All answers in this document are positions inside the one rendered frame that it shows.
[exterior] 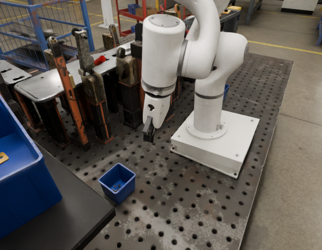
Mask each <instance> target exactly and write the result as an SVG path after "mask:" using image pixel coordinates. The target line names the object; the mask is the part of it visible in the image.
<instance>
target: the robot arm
mask: <svg viewBox="0 0 322 250"><path fill-rule="evenodd" d="M174 1H176V2H178V3H180V4H181V5H183V6H184V7H186V8H187V9H188V10H189V11H190V12H191V13H192V14H193V15H194V16H195V19H194V21H193V24H192V26H191V28H190V30H189V32H188V34H187V36H186V38H184V34H185V28H186V26H185V24H184V22H183V21H182V20H180V19H179V18H177V17H175V16H172V15H167V14H155V15H151V16H148V17H147V18H145V19H144V21H143V34H142V73H141V86H142V88H143V91H144V92H145V100H144V107H143V123H144V124H145V125H144V128H143V131H142V133H143V140H145V141H147V142H151V143H153V142H154V137H155V133H154V130H155V128H160V126H161V125H162V123H163V121H164V119H165V116H166V114H167V112H168V110H169V107H170V98H171V94H172V92H173V91H174V90H175V87H176V81H177V76H183V77H188V78H193V79H196V81H195V92H194V116H192V117H191V118H189V119H188V121H187V123H186V129H187V131H188V133H189V134H191V135H192V136H194V137H196V138H199V139H203V140H214V139H218V138H220V137H222V136H223V135H224V134H225V133H226V132H227V128H228V127H227V123H226V122H225V121H224V120H223V119H222V118H221V112H222V104H223V96H224V89H225V83H226V80H227V79H228V77H229V76H230V75H231V74H232V73H233V72H234V71H235V70H236V69H237V68H238V67H239V66H240V65H241V64H242V63H243V62H244V61H245V59H246V57H247V55H248V52H249V45H248V42H247V39H246V38H245V37H244V36H243V35H241V34H238V33H230V32H220V19H219V15H220V14H221V13H222V12H223V11H224V10H225V9H226V7H227V6H228V4H229V2H230V0H174ZM214 66H215V67H217V69H216V70H213V71H212V69H213V67H214ZM151 122H152V123H151ZM150 126H152V127H153V128H152V131H150V130H149V128H150Z"/></svg>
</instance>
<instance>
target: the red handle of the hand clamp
mask: <svg viewBox="0 0 322 250"><path fill-rule="evenodd" d="M105 61H106V58H105V57H104V56H100V57H99V58H97V59H96V60H95V61H94V62H93V63H92V64H91V65H89V66H88V67H86V68H85V73H86V72H88V71H90V70H91V69H92V68H94V67H95V66H98V65H100V64H102V63H103V62H105Z"/></svg>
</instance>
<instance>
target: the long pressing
mask: <svg viewBox="0 0 322 250"><path fill-rule="evenodd" d="M132 42H135V40H133V41H131V42H128V43H126V44H123V45H121V47H123V48H125V50H128V49H130V43H132ZM118 47H120V46H118ZM118 47H115V48H113V49H110V50H108V51H105V52H103V53H98V54H93V55H92V56H93V57H94V60H96V59H97V58H99V57H100V56H104V57H105V58H106V59H109V60H108V61H105V62H103V63H102V64H100V65H98V66H95V67H94V71H95V72H97V73H100V74H101V76H103V75H105V74H107V73H109V72H111V71H113V70H115V69H116V62H117V61H116V57H113V55H116V54H117V48H118ZM126 55H127V56H131V51H129V52H126ZM66 67H67V70H68V71H69V72H70V75H72V76H73V80H74V83H75V86H76V88H77V87H79V86H82V85H83V84H82V80H81V77H80V75H79V74H78V69H80V65H79V60H76V61H73V62H70V63H67V64H66ZM59 86H60V87H59ZM14 89H15V90H16V91H18V92H19V93H21V94H22V95H24V96H25V97H27V98H28V99H30V100H31V101H33V102H35V103H45V102H48V101H50V100H52V99H54V98H57V97H59V96H61V95H63V94H65V92H64V88H63V85H62V82H61V79H60V76H59V73H58V70H57V68H54V69H52V70H49V71H46V72H44V73H42V74H39V75H36V76H34V77H31V78H29V79H26V80H23V81H21V82H18V83H17V84H15V86H14Z"/></svg>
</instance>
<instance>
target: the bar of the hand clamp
mask: <svg viewBox="0 0 322 250"><path fill-rule="evenodd" d="M71 33H72V35H73V36H75V39H76V45H77V52H78V58H79V65H80V68H81V69H82V70H83V71H84V74H85V76H86V73H85V66H86V67H88V66H89V65H91V63H90V55H89V46H88V38H87V31H85V30H83V29H82V30H81V31H79V30H78V29H77V28H73V29H72V31H71ZM87 73H89V74H92V72H91V70H90V71H88V72H87Z"/></svg>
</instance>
